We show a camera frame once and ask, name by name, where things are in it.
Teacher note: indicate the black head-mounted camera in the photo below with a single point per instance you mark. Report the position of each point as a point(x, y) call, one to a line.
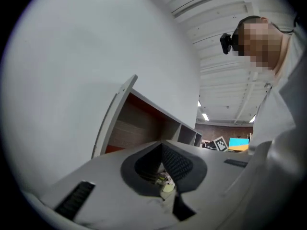
point(225, 43)

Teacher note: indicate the person's head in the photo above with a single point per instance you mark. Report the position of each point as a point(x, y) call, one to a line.
point(261, 44)

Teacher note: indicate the grey shelf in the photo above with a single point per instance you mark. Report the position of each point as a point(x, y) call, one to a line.
point(115, 109)

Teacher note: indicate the monitor with blue orange screen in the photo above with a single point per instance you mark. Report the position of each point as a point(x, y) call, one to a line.
point(238, 144)

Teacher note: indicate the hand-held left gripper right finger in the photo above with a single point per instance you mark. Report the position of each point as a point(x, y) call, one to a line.
point(192, 174)

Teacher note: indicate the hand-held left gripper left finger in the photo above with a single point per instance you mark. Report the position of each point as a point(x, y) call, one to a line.
point(130, 176)

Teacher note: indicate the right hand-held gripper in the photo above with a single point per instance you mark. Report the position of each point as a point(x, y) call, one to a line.
point(221, 143)

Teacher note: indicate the person's white shirt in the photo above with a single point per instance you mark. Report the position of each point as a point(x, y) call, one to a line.
point(275, 152)

